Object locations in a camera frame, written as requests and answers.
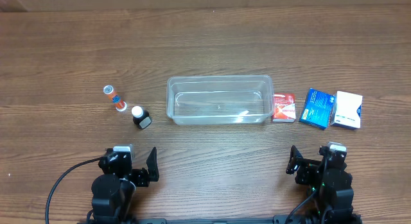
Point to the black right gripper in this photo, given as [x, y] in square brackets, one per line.
[304, 169]

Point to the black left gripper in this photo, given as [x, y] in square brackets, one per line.
[142, 175]

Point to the red medicine box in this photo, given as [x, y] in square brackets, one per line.
[284, 108]

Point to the blue medicine box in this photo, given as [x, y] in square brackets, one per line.
[317, 109]

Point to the white medicine box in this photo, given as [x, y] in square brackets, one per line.
[347, 110]

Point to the clear plastic container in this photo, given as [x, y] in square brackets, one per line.
[219, 100]

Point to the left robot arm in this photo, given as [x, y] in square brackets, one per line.
[112, 192]

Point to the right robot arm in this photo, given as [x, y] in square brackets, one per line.
[330, 194]

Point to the black bottle with white cap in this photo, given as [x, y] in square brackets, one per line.
[141, 117]

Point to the orange tube with white caps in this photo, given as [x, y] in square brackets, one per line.
[115, 98]

